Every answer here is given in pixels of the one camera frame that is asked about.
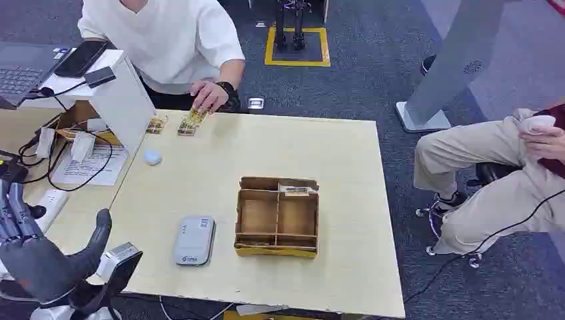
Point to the grey floor stand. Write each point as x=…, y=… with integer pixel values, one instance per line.
x=454, y=62

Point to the black plug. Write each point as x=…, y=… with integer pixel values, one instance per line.
x=39, y=211

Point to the grey card reader device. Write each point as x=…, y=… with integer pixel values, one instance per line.
x=194, y=240

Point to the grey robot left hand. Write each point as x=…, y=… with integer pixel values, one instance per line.
x=39, y=269

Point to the brown cardboard box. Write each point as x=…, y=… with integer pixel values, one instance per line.
x=75, y=115

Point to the desk person's hand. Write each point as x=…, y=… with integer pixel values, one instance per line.
x=209, y=95

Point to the black shoe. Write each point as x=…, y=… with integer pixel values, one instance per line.
x=427, y=64

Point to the black smartphone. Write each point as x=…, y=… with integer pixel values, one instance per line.
x=81, y=58

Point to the black wrist watch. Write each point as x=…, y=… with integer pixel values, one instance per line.
x=231, y=95

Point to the white power adapter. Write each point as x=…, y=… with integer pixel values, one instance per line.
x=83, y=146
x=45, y=142

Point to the black office chair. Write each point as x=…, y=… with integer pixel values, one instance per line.
x=490, y=172

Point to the black desk device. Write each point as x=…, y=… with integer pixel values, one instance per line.
x=12, y=170

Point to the yellow floor tape square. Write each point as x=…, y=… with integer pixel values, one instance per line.
x=268, y=48

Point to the silver floor socket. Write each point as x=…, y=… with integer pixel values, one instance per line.
x=255, y=103

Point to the white desk riser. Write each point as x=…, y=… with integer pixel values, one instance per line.
x=125, y=106

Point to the printed paper sheet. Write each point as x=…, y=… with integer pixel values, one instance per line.
x=90, y=170

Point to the pale card with print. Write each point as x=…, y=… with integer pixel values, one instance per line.
x=295, y=190

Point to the wooden card box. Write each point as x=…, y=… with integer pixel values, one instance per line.
x=276, y=252

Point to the black adapter hub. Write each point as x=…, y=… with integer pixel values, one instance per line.
x=100, y=76

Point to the yellow printed card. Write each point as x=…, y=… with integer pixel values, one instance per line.
x=156, y=125
x=189, y=125

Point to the black robot legs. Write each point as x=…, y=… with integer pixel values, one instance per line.
x=299, y=26

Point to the dark grey laptop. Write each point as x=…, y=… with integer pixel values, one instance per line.
x=22, y=66

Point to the seated person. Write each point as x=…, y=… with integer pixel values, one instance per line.
x=494, y=207

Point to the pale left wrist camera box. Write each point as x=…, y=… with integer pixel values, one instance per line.
x=115, y=257

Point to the seated person's hand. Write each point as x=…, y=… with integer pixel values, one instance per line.
x=549, y=143

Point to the person at desk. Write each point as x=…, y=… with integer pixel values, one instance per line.
x=172, y=40

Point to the white power strip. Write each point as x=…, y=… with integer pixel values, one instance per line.
x=54, y=203

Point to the small round white object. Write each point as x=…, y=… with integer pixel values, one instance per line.
x=152, y=157

